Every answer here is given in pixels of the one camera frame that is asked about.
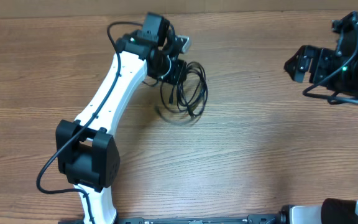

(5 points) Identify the black usb cable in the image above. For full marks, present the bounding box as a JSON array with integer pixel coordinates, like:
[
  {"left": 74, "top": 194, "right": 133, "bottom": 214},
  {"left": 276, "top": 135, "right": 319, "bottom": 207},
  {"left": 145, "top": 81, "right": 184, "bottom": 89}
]
[{"left": 155, "top": 61, "right": 209, "bottom": 125}]

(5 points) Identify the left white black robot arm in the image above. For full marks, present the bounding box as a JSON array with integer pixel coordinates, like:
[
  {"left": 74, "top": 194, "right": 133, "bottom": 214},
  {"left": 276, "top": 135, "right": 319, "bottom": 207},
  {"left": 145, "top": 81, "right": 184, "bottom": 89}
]
[{"left": 52, "top": 29, "right": 191, "bottom": 223}]

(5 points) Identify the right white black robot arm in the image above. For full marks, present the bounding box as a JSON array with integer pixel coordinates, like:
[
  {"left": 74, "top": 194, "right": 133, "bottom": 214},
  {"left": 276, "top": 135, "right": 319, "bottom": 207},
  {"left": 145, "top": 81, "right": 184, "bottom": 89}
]
[{"left": 267, "top": 11, "right": 358, "bottom": 223}]

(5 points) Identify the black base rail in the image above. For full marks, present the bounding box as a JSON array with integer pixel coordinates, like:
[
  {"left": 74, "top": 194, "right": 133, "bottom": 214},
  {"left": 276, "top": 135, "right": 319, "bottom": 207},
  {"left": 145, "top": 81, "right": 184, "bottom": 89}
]
[{"left": 57, "top": 213, "right": 281, "bottom": 224}]

